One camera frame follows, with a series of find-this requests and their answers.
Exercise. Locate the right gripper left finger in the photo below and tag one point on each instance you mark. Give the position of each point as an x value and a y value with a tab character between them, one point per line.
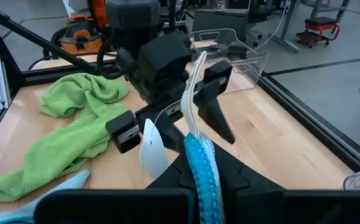
120	207

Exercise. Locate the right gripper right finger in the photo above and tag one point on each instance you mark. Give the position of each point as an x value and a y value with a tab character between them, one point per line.
276	207

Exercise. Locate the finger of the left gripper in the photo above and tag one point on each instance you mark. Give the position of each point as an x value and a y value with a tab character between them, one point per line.
214	118
172	137

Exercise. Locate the black equipment case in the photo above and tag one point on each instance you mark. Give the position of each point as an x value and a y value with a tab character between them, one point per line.
220	21

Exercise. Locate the orange black shop vacuum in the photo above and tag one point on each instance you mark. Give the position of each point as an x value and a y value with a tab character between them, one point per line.
80	40

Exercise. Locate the gray desk leg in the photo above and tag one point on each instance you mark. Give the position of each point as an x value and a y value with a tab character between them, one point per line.
287	23

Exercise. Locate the orange canister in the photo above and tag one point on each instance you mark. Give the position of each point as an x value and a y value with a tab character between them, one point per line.
100	12

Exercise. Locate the red rolling stool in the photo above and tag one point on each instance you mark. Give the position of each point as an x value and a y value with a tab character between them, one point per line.
319	21

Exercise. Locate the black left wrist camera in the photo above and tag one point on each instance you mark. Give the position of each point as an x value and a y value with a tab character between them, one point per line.
164	56

